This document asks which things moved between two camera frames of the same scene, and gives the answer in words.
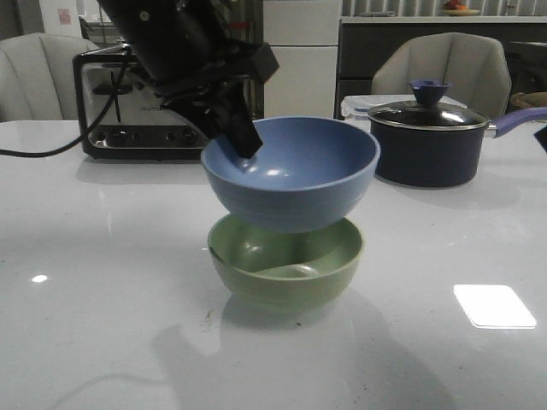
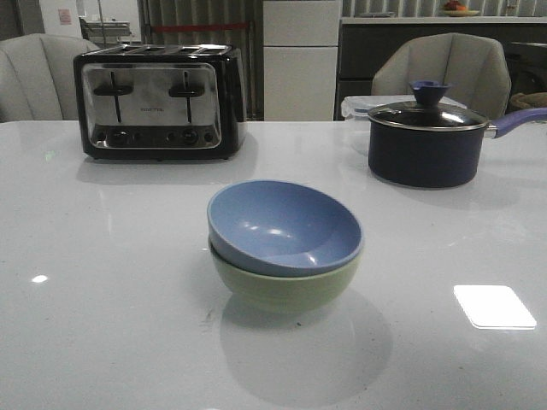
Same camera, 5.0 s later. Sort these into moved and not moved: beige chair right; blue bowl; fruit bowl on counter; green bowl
Moved: blue bowl
Not moved: green bowl; fruit bowl on counter; beige chair right
